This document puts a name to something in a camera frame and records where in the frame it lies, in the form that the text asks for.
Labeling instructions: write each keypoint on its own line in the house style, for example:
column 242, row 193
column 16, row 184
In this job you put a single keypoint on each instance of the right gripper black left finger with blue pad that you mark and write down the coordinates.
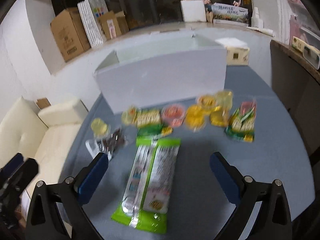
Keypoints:
column 56, row 211

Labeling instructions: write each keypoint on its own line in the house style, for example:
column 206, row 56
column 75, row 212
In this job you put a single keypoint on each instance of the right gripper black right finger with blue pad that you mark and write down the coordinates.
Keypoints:
column 274, row 218

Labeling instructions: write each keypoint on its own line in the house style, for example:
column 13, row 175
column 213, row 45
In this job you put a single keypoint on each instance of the pale yellow jelly cup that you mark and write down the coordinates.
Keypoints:
column 99, row 128

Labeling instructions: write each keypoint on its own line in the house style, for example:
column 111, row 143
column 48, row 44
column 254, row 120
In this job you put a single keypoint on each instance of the green noodle snack packet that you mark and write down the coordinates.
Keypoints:
column 241, row 123

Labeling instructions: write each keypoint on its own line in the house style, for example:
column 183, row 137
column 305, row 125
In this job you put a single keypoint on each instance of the dark chocolate snack packet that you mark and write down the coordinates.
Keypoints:
column 108, row 145

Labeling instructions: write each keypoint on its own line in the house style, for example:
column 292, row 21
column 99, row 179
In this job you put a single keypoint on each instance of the long green snack pack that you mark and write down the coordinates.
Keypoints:
column 145, row 202

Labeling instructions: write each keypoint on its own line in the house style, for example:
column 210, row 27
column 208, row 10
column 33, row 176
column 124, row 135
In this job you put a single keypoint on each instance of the orange jelly cup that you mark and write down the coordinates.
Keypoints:
column 195, row 118

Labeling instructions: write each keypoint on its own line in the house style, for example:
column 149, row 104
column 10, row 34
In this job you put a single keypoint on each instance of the light green jelly cup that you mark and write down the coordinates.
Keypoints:
column 224, row 99

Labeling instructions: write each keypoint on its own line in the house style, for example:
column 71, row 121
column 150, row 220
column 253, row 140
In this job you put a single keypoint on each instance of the printed lid jelly cup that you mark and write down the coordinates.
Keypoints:
column 207, row 101

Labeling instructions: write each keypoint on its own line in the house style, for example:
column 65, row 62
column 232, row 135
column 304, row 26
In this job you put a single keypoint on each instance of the green yellow cracker packet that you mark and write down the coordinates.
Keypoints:
column 150, row 124

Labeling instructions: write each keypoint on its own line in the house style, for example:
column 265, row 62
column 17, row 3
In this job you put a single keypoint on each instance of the pink jelly cup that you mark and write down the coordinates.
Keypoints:
column 173, row 115

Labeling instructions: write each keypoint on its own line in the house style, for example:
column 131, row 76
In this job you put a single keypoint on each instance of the cream sofa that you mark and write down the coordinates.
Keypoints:
column 46, row 136

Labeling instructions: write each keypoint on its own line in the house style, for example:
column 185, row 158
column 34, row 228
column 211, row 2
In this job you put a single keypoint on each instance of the dark wooden cabinet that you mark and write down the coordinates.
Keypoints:
column 296, row 84

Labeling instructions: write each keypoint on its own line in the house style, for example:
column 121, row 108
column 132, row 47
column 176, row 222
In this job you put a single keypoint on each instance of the large cardboard box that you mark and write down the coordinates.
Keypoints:
column 69, row 34

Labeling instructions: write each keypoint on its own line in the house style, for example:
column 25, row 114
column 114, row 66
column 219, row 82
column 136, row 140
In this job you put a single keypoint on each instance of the green white box on cabinet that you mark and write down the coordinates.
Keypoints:
column 310, row 53

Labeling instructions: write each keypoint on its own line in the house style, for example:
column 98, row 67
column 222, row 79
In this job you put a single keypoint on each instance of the tissue box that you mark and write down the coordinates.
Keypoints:
column 237, row 51

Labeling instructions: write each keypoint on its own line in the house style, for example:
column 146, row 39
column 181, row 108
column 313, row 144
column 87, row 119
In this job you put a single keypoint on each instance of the small cardboard box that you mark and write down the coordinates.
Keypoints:
column 113, row 24

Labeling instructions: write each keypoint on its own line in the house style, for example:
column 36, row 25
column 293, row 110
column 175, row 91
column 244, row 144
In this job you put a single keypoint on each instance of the white storage box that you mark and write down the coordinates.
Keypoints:
column 160, row 68

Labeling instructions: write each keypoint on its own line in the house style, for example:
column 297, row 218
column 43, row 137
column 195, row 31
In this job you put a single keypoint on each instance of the white dotted paper bag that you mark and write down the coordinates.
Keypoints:
column 90, row 11

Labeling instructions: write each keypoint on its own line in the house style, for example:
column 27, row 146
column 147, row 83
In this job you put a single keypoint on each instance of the white bottle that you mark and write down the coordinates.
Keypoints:
column 256, row 21

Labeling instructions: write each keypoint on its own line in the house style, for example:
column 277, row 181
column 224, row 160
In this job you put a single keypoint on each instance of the printed landscape carton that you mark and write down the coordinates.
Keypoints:
column 229, row 14

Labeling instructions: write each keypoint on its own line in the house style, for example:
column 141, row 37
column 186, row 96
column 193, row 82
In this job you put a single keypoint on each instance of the white foam box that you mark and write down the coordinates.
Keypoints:
column 193, row 11

